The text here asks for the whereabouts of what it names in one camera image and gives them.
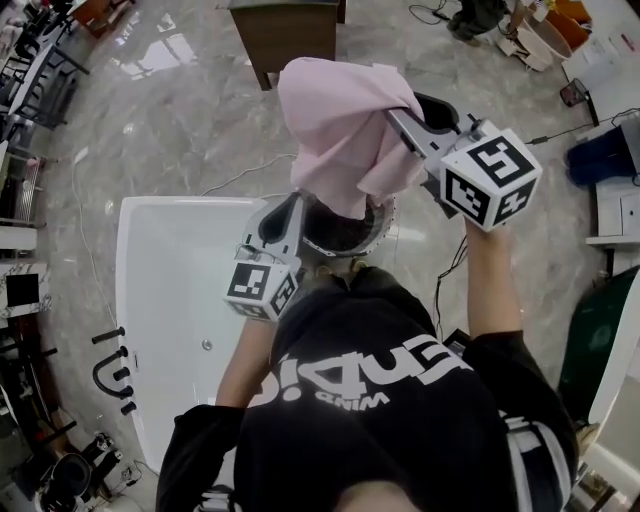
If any white bathtub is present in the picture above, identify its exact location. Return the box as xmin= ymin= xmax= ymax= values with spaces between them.
xmin=114 ymin=195 xmax=272 ymax=501

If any pink cloth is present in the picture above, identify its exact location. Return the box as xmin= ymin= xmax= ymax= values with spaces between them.
xmin=276 ymin=56 xmax=427 ymax=222

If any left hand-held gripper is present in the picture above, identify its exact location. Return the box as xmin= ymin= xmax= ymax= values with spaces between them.
xmin=222 ymin=192 xmax=308 ymax=323

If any person's black printed t-shirt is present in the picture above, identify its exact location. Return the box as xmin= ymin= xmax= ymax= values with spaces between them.
xmin=154 ymin=266 xmax=582 ymax=512

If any black round appliance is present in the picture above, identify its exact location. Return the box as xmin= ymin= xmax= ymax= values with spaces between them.
xmin=47 ymin=433 xmax=125 ymax=507

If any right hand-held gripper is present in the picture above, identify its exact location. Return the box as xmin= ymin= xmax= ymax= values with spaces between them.
xmin=387 ymin=92 xmax=544 ymax=233

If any green tub with white rim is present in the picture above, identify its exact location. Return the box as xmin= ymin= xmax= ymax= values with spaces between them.
xmin=556 ymin=264 xmax=640 ymax=427

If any beige oval tub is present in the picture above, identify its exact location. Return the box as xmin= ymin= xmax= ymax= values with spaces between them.
xmin=513 ymin=13 xmax=574 ymax=65

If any black metal rack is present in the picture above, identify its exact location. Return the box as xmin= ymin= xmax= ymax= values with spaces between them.
xmin=0 ymin=43 xmax=92 ymax=132

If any person's left forearm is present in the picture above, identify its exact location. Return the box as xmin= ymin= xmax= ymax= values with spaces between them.
xmin=214 ymin=314 xmax=279 ymax=409

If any black curved faucet spout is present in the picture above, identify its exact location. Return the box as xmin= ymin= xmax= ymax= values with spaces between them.
xmin=91 ymin=346 xmax=137 ymax=401

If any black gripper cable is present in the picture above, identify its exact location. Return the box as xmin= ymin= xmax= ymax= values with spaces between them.
xmin=433 ymin=233 xmax=470 ymax=342

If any round dark basket white rim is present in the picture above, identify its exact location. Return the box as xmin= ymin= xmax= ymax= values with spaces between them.
xmin=298 ymin=192 xmax=398 ymax=259

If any dark wooden table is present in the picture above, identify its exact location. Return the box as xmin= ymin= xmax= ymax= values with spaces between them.
xmin=228 ymin=0 xmax=347 ymax=92

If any person's right forearm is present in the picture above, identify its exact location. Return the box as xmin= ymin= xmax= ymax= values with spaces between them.
xmin=461 ymin=219 xmax=527 ymax=347

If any black faucet handle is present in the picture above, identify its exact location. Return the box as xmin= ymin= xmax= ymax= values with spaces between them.
xmin=90 ymin=326 xmax=127 ymax=346

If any blue bag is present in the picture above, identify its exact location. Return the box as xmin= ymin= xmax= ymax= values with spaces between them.
xmin=566 ymin=126 xmax=640 ymax=188

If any white cabinet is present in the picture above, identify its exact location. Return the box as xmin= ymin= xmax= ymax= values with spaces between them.
xmin=585 ymin=173 xmax=640 ymax=247

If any orange tub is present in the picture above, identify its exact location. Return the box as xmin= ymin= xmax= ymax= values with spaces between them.
xmin=543 ymin=0 xmax=592 ymax=51

